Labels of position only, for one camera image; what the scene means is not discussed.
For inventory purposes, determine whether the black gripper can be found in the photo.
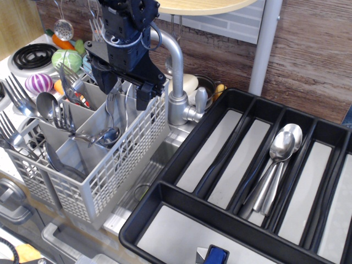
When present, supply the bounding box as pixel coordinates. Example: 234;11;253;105
84;32;166;111

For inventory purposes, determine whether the steel fork back compartment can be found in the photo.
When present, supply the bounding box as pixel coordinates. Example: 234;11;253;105
57;62;90;109

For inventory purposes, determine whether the large spoon front compartment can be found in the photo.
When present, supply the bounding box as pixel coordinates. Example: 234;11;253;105
44;142;86;182

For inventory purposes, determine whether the grey plastic cutlery basket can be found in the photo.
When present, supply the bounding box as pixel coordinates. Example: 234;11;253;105
7;94;169;229

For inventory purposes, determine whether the purple striped toy onion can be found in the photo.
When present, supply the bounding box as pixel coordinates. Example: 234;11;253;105
25;73;53;95

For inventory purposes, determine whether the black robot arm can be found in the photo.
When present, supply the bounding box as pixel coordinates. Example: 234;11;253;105
85;1;166;111

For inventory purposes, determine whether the small steel pot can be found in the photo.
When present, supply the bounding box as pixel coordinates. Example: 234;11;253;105
195;74;219;111

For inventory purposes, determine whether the steel spoon in tray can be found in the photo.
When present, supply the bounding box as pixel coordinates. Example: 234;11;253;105
241;123;304;217
252;131;295;212

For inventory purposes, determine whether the big steel spoon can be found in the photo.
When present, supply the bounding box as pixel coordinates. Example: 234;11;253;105
88;80;122;148

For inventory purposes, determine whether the blue clip object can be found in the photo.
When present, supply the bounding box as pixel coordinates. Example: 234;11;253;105
195;245;229;264

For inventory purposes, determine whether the black coil stove burner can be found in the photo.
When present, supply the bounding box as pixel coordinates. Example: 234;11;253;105
12;43;58;70

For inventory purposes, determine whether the steel spoon in tray back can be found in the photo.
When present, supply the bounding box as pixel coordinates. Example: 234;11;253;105
241;123;304;217

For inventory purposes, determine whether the hanging perforated steel ladle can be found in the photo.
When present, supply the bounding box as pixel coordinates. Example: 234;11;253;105
54;0;74;41

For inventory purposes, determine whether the small steel fork centre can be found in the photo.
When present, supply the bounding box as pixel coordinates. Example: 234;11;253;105
51;101;92;142

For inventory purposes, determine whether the orange toy carrot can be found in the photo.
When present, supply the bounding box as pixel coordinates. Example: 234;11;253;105
45;29;75;50

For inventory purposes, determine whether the steel fork far left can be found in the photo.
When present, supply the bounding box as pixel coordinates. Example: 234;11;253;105
4;73;49;123

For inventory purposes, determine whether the silver kitchen faucet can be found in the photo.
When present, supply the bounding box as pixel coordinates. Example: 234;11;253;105
151;29;207;125

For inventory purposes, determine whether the steel spoon bowl left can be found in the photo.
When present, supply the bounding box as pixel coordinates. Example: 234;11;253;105
36;92;60;120

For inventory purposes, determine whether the round wooden shelf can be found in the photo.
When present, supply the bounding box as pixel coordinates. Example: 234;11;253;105
158;0;256;16

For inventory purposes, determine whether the black cutlery tray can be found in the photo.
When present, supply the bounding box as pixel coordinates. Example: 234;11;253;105
119;88;351;263

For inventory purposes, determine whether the white toy food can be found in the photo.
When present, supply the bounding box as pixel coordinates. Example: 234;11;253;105
183;74;199;95

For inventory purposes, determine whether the hanging steel fork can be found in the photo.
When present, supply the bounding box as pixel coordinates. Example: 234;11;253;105
87;0;104;42

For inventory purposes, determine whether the steel fork lower left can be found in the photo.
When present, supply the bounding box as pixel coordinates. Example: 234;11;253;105
1;111;39;161

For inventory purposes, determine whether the green toy cabbage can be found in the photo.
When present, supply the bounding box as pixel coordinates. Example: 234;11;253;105
51;49;83;73

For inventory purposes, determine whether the steel spoon in tray front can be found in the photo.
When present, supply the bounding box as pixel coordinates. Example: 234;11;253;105
252;131;295;212

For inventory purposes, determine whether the white metal pole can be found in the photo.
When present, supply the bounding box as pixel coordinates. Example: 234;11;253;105
248;0;283;96

